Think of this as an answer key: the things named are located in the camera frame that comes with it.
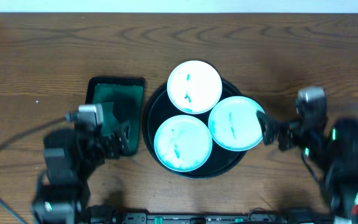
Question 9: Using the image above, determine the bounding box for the light green plate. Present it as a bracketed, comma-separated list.
[208, 96, 264, 152]
[154, 115, 213, 172]

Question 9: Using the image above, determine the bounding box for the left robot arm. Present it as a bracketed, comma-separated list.
[31, 122, 129, 224]

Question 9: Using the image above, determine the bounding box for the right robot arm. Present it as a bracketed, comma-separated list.
[256, 111, 358, 222]

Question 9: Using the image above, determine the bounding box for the black rectangular tray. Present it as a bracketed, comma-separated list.
[85, 77, 145, 156]

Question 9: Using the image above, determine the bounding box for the round black tray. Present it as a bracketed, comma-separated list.
[142, 83, 246, 179]

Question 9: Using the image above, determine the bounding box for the white plate with green stains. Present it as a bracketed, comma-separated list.
[167, 60, 223, 114]

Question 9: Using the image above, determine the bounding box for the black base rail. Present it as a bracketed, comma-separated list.
[82, 205, 326, 224]

